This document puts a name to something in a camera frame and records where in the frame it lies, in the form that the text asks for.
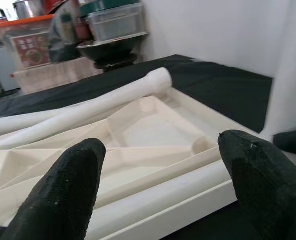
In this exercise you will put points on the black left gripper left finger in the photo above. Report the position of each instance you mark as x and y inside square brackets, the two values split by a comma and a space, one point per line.
[62, 195]

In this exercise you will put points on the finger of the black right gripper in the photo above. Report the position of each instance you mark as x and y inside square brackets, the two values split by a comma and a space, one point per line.
[295, 141]

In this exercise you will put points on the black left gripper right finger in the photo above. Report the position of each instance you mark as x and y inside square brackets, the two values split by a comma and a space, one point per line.
[268, 190]

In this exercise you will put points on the white plastic table leg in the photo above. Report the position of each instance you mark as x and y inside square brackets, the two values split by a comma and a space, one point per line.
[17, 125]
[288, 105]
[137, 92]

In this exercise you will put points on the black table cloth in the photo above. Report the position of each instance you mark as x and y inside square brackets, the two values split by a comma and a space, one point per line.
[225, 95]

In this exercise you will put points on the white plastic table top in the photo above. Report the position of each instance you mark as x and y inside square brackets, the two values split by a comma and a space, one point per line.
[162, 130]

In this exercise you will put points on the white chest freezer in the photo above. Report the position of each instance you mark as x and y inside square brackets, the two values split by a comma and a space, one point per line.
[2, 67]

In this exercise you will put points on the red printed box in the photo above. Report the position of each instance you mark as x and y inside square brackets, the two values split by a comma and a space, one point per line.
[30, 53]

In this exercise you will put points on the black bowl with steel rim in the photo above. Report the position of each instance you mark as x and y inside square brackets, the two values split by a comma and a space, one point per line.
[107, 51]

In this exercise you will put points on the clear bin with orange lid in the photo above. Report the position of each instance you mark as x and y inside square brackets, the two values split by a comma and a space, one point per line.
[20, 22]

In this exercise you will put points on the clear plastic storage box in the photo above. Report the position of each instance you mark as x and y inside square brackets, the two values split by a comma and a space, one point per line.
[117, 25]

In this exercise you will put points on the steel cooking pot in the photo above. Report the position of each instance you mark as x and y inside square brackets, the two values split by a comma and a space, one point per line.
[28, 8]

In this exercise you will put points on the container with green lid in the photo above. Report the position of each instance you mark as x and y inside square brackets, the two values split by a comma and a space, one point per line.
[105, 6]

